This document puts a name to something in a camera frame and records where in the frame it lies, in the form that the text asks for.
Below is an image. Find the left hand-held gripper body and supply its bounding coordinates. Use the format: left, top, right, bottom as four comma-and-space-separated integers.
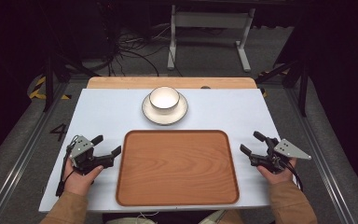
67, 134, 106, 175

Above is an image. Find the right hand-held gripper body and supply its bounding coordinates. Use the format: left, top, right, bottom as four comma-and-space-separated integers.
260, 136, 312, 175

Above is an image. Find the person's right hand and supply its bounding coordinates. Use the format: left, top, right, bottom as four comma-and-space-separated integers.
256, 158, 298, 186

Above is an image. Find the person's left hand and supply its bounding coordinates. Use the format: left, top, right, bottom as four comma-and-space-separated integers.
62, 160, 104, 197

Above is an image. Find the white plate with dark rim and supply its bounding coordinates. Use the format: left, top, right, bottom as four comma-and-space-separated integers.
141, 92, 189, 126

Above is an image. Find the wooden tray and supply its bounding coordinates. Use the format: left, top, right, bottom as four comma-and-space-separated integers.
115, 129, 241, 207

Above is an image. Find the black tripod stand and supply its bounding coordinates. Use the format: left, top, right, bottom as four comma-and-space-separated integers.
40, 46, 101, 114
254, 55, 310, 119

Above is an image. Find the white bowl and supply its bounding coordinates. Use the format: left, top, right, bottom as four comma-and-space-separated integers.
148, 86, 181, 115

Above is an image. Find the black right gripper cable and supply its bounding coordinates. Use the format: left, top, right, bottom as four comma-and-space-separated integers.
280, 157, 305, 192

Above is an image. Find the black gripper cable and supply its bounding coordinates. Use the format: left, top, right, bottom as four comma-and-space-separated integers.
280, 157, 305, 192
55, 135, 79, 198

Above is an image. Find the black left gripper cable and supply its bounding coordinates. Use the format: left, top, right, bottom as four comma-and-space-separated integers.
55, 135, 79, 198

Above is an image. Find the aluminium floor rail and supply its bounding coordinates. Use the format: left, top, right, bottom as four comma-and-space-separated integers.
0, 82, 71, 224
282, 87, 357, 224

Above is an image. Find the tangle of black floor cables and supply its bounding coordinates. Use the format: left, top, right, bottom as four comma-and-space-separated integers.
103, 22, 185, 77

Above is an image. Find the white metal stand frame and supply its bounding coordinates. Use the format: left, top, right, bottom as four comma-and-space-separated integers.
166, 4, 256, 74

